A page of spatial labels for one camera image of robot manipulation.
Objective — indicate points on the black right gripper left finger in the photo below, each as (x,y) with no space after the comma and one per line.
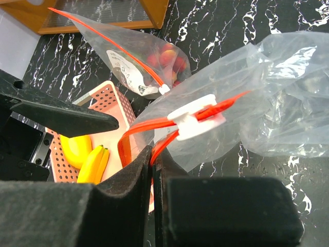
(112,213)

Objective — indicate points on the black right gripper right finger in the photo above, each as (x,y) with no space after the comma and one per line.
(251,211)

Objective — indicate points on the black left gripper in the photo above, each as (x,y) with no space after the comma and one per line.
(25,150)

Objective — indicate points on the yellow banana bunch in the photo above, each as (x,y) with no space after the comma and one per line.
(94,166)

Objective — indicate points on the clear orange-zip bag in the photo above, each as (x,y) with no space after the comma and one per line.
(124,51)

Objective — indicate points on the yellow mango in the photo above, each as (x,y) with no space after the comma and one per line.
(76,149)

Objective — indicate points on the pink perforated plastic basket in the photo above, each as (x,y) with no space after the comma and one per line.
(107,99)

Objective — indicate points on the wooden shelf rack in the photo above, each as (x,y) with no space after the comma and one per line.
(37,16)

